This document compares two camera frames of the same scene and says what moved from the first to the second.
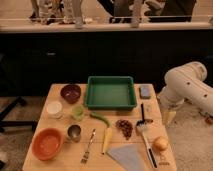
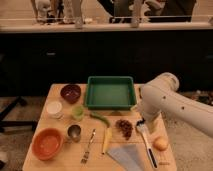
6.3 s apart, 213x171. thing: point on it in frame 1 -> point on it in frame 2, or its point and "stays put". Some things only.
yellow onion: (160, 143) stays put
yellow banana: (108, 138) stays put
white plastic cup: (55, 109) stays put
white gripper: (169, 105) -> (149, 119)
